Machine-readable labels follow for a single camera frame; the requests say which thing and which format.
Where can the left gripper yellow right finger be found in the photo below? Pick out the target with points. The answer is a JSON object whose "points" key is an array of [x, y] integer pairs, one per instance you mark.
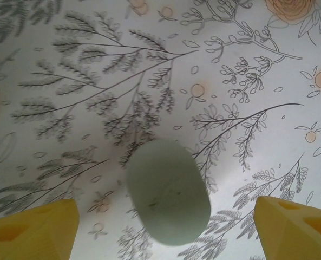
{"points": [[298, 235]]}

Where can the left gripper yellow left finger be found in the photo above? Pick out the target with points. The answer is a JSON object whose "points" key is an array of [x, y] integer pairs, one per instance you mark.
{"points": [[27, 235]]}

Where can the floral patterned table cover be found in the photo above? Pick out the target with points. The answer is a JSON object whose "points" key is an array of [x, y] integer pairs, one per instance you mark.
{"points": [[230, 81]]}

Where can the mint green earbud charging case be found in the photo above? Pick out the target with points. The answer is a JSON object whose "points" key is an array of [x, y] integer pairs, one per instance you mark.
{"points": [[168, 195]]}

